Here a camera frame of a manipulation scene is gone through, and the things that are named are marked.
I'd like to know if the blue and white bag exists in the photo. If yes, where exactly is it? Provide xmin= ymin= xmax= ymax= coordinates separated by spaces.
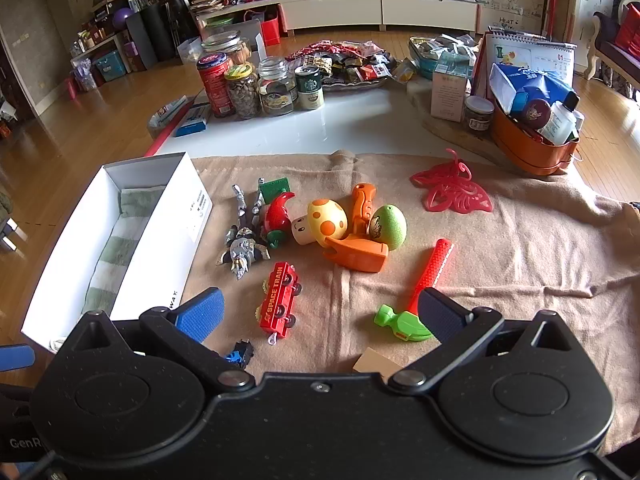
xmin=489 ymin=62 xmax=576 ymax=115

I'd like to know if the orange toy hammer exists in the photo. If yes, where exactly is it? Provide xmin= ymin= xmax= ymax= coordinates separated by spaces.
xmin=322 ymin=182 xmax=390 ymax=273

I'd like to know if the dark wooden bench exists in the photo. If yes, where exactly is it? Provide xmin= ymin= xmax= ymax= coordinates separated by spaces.
xmin=585 ymin=0 xmax=640 ymax=101

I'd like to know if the brown wooden block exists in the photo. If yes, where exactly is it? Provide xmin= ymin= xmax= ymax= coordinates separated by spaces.
xmin=351 ymin=346 xmax=401 ymax=376

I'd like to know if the round brown lid jar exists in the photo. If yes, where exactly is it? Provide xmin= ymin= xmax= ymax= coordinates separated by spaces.
xmin=520 ymin=99 xmax=551 ymax=133

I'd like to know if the beige carton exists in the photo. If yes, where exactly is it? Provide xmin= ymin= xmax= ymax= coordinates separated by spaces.
xmin=431 ymin=67 xmax=473 ymax=123

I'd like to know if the red tin can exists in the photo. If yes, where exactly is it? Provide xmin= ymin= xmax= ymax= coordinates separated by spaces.
xmin=196 ymin=52 xmax=236 ymax=118

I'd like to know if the green striped towel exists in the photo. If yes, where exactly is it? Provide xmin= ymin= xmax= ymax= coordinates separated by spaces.
xmin=82 ymin=186 xmax=166 ymax=316

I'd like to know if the blue storage bin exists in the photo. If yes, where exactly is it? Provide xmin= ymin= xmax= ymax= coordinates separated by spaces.
xmin=95 ymin=50 xmax=127 ymax=82

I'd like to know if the red chili pepper toy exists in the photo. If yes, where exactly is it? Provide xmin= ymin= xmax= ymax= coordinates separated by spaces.
xmin=260 ymin=191 xmax=297 ymax=251

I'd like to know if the green and white coffee can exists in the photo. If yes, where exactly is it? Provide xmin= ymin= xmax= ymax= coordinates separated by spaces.
xmin=294 ymin=65 xmax=326 ymax=111

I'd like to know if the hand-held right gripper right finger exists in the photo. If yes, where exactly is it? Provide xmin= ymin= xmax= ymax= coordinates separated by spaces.
xmin=387 ymin=287 xmax=586 ymax=393

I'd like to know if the beige blanket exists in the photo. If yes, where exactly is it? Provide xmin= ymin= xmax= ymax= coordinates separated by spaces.
xmin=177 ymin=150 xmax=640 ymax=456

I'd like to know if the small dark jar white lid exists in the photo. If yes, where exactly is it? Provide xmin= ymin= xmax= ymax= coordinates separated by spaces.
xmin=462 ymin=96 xmax=496 ymax=133

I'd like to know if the desk calendar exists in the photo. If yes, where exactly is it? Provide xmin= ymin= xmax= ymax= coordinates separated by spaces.
xmin=472 ymin=30 xmax=577 ymax=98

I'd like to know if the large glass jar silver lid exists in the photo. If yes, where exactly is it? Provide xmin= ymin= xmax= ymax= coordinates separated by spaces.
xmin=201 ymin=31 xmax=252 ymax=68

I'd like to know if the labelled glass jar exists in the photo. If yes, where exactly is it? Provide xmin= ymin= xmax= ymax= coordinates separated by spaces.
xmin=257 ymin=56 xmax=297 ymax=117

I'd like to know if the white cardboard box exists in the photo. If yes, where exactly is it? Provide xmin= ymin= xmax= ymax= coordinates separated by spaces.
xmin=20 ymin=152 xmax=215 ymax=356

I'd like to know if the blue flat box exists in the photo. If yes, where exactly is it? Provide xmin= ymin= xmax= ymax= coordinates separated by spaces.
xmin=175 ymin=102 xmax=211 ymax=137

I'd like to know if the beige woven mat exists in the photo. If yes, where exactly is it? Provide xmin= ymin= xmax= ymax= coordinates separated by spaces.
xmin=422 ymin=110 xmax=506 ymax=161

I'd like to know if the yellow mushroom toy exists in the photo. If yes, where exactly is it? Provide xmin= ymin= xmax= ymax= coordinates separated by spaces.
xmin=291 ymin=199 xmax=348 ymax=246

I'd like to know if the red butterfly cutout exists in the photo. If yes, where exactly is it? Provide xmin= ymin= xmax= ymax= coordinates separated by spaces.
xmin=410 ymin=148 xmax=494 ymax=214

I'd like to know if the red toy train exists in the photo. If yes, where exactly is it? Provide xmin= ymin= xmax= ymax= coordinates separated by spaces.
xmin=257 ymin=261 xmax=303 ymax=346

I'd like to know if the small blue toy car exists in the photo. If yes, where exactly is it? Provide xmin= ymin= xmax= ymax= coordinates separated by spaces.
xmin=222 ymin=340 xmax=256 ymax=371

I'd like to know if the black rolled mat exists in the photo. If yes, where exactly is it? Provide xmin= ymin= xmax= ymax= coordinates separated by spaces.
xmin=127 ymin=7 xmax=176 ymax=68

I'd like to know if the white bottle black cap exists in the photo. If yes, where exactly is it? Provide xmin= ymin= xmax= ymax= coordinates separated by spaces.
xmin=537 ymin=91 xmax=581 ymax=146

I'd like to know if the seed jar with yellow lid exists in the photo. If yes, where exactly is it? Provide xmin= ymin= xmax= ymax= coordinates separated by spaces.
xmin=223 ymin=62 xmax=262 ymax=121

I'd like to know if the red and green toy hammer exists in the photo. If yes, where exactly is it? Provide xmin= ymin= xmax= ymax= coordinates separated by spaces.
xmin=375 ymin=238 xmax=454 ymax=342

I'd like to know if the silver robot figure toy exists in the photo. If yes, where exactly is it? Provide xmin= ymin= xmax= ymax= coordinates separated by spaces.
xmin=216 ymin=184 xmax=273 ymax=281

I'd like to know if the green egg toy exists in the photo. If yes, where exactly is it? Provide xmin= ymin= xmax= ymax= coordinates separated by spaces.
xmin=369 ymin=203 xmax=408 ymax=251

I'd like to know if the white toothpaste box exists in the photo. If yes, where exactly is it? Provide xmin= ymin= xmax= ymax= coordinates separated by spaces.
xmin=149 ymin=96 xmax=193 ymax=128

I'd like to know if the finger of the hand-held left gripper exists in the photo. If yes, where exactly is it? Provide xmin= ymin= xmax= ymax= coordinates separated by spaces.
xmin=0 ymin=344 xmax=36 ymax=373

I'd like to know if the teal tin of packets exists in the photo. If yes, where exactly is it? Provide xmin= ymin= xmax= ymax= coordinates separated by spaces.
xmin=408 ymin=35 xmax=481 ymax=81

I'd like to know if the red bag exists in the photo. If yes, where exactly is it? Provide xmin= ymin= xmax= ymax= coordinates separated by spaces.
xmin=260 ymin=12 xmax=282 ymax=47

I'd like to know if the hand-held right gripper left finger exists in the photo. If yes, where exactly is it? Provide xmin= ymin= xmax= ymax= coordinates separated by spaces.
xmin=65 ymin=287 xmax=256 ymax=392

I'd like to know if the orange basket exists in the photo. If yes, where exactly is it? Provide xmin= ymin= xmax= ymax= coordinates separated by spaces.
xmin=490 ymin=105 xmax=581 ymax=177

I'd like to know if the tray of snack packets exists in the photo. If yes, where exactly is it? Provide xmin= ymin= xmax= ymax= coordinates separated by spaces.
xmin=285 ymin=40 xmax=401 ymax=92

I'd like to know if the red cushion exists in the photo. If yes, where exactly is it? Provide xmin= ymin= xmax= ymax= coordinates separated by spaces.
xmin=614 ymin=4 xmax=640 ymax=58

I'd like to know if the white low cabinet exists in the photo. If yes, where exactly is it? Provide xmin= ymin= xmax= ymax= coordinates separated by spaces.
xmin=197 ymin=0 xmax=481 ymax=38

